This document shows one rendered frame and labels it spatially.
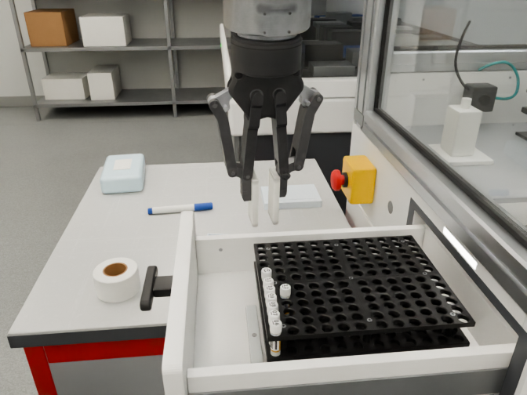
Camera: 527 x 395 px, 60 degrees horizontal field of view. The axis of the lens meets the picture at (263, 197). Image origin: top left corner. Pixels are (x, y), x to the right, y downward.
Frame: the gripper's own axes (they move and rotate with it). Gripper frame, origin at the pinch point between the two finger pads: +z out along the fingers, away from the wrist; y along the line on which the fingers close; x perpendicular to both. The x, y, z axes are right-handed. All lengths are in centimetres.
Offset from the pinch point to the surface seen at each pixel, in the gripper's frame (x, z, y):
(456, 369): -23.5, 7.7, 14.7
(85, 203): 45, 25, -31
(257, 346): -13.7, 11.3, -3.6
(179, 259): -5.2, 4.0, -11.3
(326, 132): 67, 23, 34
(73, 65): 416, 95, -91
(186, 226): 2.3, 4.7, -9.9
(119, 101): 360, 114, -48
